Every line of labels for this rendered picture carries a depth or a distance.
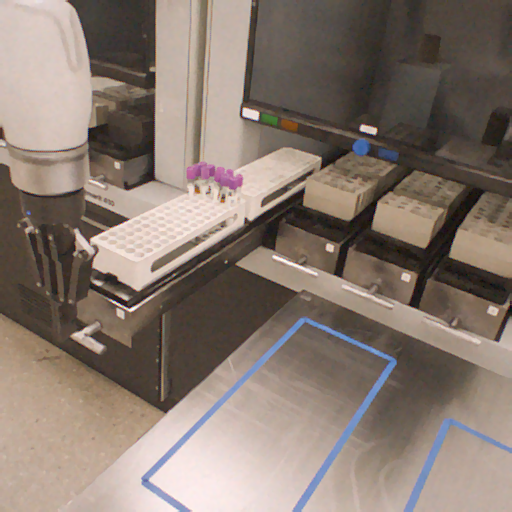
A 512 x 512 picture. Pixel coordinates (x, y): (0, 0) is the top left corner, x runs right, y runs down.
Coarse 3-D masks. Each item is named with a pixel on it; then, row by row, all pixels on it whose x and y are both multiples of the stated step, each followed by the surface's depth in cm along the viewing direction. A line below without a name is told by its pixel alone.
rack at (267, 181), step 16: (256, 160) 120; (272, 160) 121; (288, 160) 123; (304, 160) 123; (320, 160) 125; (256, 176) 113; (272, 176) 114; (288, 176) 114; (304, 176) 125; (256, 192) 106; (272, 192) 109; (288, 192) 116; (256, 208) 106
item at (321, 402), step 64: (320, 320) 80; (256, 384) 67; (320, 384) 68; (384, 384) 70; (448, 384) 71; (128, 448) 57; (192, 448) 58; (256, 448) 59; (320, 448) 60; (384, 448) 61; (448, 448) 62
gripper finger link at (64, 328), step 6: (54, 300) 75; (60, 306) 75; (60, 312) 76; (60, 318) 76; (60, 324) 77; (66, 324) 78; (72, 324) 79; (60, 330) 77; (66, 330) 78; (72, 330) 79; (60, 336) 78; (66, 336) 79
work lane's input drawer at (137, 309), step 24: (264, 216) 109; (240, 240) 101; (264, 240) 110; (192, 264) 91; (216, 264) 96; (96, 288) 82; (120, 288) 82; (144, 288) 83; (168, 288) 86; (192, 288) 92; (96, 312) 84; (120, 312) 80; (144, 312) 82; (72, 336) 82; (120, 336) 83
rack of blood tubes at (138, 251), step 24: (144, 216) 92; (168, 216) 94; (192, 216) 94; (216, 216) 95; (240, 216) 102; (96, 240) 84; (120, 240) 85; (144, 240) 86; (168, 240) 86; (192, 240) 97; (96, 264) 85; (120, 264) 82; (144, 264) 81; (168, 264) 87
